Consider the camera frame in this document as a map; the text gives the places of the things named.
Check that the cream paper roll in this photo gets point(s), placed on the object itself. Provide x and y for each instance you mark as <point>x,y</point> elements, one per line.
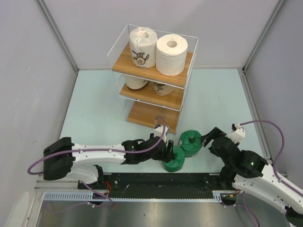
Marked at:
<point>135,83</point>

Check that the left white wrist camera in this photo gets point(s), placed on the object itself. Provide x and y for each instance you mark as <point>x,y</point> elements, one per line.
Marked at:
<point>159,130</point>

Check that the green roll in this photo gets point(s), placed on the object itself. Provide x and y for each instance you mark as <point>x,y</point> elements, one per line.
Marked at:
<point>190,142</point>
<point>177,162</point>

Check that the right aluminium frame post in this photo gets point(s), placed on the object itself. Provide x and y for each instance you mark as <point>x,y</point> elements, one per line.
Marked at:
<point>261,38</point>

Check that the tan paper roll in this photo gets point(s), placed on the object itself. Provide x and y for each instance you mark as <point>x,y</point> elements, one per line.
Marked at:
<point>162,89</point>

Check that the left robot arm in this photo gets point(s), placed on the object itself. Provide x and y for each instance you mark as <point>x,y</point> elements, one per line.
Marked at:
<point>66,159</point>

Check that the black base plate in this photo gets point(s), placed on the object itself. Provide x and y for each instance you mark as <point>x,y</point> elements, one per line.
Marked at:
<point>161,184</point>

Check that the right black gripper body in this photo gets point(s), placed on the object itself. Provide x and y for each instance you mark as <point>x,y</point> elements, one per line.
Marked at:
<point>235,145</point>

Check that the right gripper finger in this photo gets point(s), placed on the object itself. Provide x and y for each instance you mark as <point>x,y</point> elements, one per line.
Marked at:
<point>213,134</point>
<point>207,139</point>

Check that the white slotted cable duct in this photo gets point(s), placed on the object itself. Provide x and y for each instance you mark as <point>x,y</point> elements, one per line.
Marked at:
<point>91,196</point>

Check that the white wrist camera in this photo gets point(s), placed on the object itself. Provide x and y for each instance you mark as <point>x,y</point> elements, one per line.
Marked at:
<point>159,130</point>
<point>238,133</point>

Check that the white wire wooden shelf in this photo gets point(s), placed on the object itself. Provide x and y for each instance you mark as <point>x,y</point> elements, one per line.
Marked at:
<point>141,107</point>

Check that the aluminium frame post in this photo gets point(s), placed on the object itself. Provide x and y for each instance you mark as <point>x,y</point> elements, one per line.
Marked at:
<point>261,38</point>
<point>57,34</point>

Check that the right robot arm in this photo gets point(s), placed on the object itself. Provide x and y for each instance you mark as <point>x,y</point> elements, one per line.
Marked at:
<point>249,172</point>

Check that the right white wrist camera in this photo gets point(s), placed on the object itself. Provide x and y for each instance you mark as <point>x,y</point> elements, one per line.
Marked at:
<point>238,133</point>

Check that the plain white paper roll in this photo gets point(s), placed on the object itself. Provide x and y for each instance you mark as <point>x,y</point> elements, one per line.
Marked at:
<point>171,52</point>

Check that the left aluminium frame post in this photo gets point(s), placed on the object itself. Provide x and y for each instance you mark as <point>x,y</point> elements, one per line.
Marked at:
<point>57,34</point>

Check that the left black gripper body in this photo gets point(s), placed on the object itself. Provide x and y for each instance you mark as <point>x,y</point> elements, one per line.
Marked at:
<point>162,155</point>

